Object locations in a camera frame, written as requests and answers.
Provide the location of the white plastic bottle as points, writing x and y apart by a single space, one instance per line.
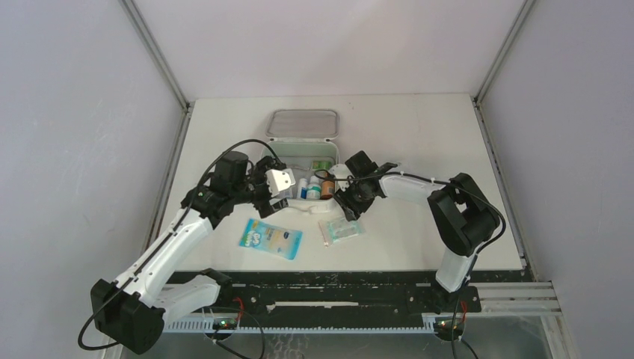
313 190

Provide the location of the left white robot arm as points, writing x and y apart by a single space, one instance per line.
134 308

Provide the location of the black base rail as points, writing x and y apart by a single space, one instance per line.
342 299

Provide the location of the brown bottle orange cap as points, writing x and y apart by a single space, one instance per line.
327 189

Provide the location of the blue cotton swab packet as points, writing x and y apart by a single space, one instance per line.
271 239

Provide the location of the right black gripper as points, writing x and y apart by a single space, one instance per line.
349 206

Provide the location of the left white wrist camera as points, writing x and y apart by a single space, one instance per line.
279 181

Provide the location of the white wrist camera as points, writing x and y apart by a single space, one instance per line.
279 181
341 173

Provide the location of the green wind oil box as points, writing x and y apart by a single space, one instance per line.
321 165

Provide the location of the blue white small tube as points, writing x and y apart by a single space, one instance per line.
302 188

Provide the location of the white medicine kit box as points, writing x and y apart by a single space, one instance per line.
298 137

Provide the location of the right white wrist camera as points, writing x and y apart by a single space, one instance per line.
341 173

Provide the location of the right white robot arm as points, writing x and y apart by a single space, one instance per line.
466 220

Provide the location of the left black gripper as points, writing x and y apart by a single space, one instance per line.
263 206

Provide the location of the clear bandage packet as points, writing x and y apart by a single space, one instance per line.
338 230

